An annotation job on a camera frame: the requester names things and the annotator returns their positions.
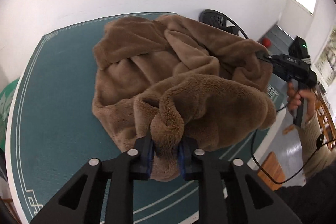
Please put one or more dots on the hanging scroll painting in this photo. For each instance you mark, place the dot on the hanging scroll painting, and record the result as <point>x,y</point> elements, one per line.
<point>327,60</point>

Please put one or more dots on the red ball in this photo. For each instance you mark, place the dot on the red ball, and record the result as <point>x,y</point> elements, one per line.
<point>266,42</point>

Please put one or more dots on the brown fleece sweater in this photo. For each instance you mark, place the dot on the brown fleece sweater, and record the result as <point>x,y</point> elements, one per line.
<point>174,77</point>

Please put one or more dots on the person's right hand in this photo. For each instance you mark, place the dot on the person's right hand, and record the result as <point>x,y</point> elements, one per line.
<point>294,100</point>

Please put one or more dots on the wooden stool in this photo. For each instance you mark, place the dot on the wooden stool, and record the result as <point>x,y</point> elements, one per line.
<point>274,169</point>

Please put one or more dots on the black mesh chair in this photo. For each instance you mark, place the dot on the black mesh chair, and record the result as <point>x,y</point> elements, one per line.
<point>221,21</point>

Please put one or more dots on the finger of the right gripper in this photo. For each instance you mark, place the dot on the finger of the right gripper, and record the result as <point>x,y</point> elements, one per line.
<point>264,56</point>

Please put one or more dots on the right forearm beige sleeve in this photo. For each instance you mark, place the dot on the right forearm beige sleeve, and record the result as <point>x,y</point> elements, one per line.
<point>308,138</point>

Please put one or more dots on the wooden chair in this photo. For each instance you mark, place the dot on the wooden chair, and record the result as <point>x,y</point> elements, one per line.
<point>325,120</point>

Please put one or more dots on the teal table mat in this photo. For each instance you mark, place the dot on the teal table mat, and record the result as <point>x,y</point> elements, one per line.
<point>52,132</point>

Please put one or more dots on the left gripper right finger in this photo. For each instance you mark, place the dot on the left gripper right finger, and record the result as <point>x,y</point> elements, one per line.
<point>230,191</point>

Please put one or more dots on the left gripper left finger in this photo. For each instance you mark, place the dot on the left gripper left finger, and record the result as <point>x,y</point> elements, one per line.
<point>101,190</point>

